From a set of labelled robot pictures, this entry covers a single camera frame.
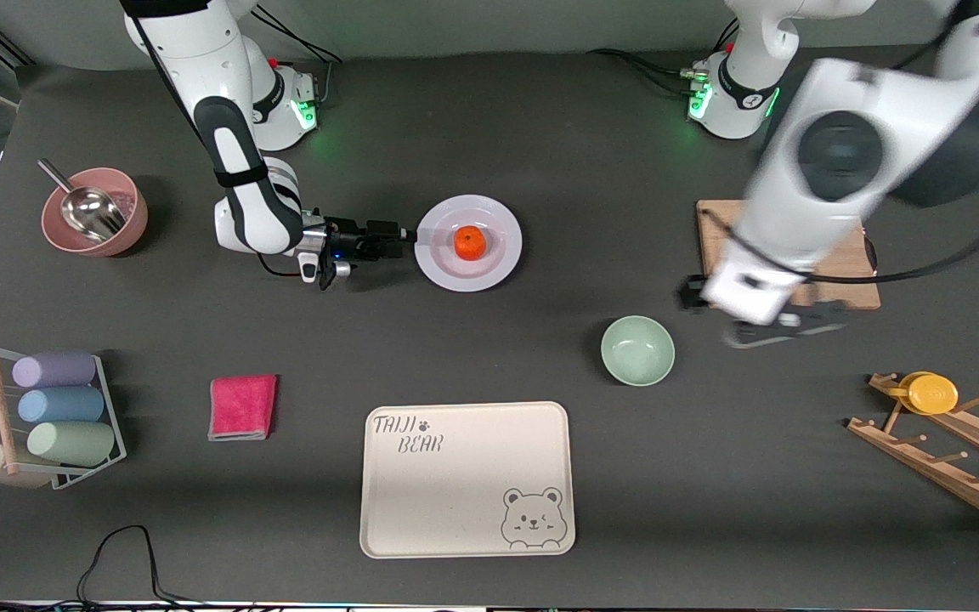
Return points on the orange fruit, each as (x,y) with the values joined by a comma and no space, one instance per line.
(470,243)

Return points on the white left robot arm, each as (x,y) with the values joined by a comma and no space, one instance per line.
(906,93)

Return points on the yellow round dish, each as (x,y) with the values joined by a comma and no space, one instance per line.
(931,393)

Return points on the pale purple cup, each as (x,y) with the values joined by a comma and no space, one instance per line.
(54,370)

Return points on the pink folded cloth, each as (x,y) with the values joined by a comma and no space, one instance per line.
(243,408)

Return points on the pale blue cup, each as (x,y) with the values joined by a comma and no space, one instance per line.
(60,405)

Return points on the cream bear print tray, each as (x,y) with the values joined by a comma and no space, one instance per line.
(455,493)

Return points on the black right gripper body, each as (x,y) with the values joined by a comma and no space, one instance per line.
(351,235)

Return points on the pink bowl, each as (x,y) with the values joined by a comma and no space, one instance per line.
(128,229)

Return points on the wooden cutting board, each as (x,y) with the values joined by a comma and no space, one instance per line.
(846,293)

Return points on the pale green cup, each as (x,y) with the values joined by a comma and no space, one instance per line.
(71,443)

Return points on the white round plate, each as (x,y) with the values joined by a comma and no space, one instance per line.
(481,212)

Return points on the pale green bowl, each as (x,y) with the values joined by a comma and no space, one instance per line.
(638,350)

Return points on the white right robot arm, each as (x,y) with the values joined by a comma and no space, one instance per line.
(200,68)

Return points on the wooden peg dish rack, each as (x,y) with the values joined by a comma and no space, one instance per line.
(923,466)

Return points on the metal scoop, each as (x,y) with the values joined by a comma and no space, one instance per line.
(90,212)

